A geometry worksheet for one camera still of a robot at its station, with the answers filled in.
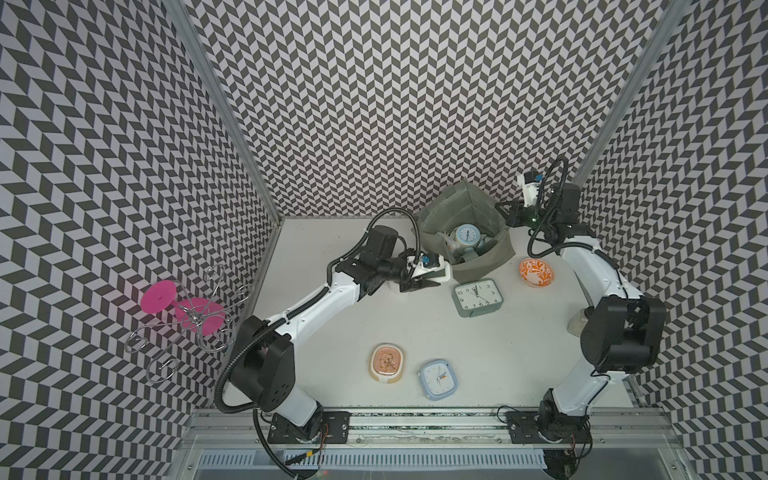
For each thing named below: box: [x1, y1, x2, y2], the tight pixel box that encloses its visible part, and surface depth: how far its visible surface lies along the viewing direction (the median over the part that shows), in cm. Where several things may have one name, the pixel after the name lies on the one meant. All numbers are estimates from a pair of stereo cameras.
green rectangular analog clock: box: [452, 279, 504, 318], surface depth 96 cm
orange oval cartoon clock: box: [368, 342, 404, 384], surface depth 82 cm
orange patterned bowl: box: [519, 258, 555, 288], surface depth 101 cm
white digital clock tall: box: [407, 253, 451, 282], surface depth 65 cm
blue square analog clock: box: [417, 359, 458, 401], surface depth 80 cm
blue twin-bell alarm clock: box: [455, 223, 481, 248], surface depth 100 cm
